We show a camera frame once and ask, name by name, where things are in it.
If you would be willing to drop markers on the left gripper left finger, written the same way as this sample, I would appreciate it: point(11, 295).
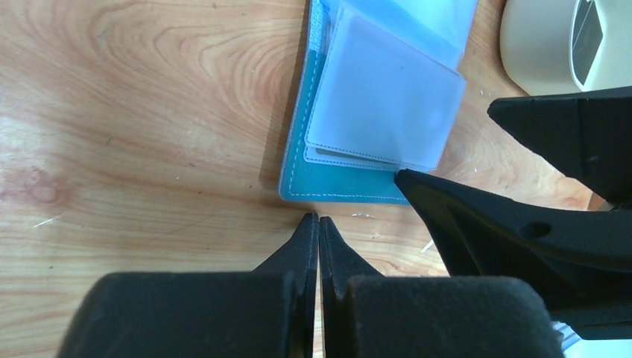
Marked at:
point(266, 312)

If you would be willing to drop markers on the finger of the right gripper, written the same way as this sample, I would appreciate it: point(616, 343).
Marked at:
point(585, 135)
point(578, 262)

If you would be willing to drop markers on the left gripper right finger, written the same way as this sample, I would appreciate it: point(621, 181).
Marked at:
point(367, 314)

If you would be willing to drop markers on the black card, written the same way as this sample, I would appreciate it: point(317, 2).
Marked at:
point(587, 35)

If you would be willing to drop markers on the beige oval tray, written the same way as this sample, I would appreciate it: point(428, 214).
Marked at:
point(535, 45)

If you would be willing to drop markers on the blue card holder wallet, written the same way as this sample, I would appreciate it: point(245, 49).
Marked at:
point(379, 92)

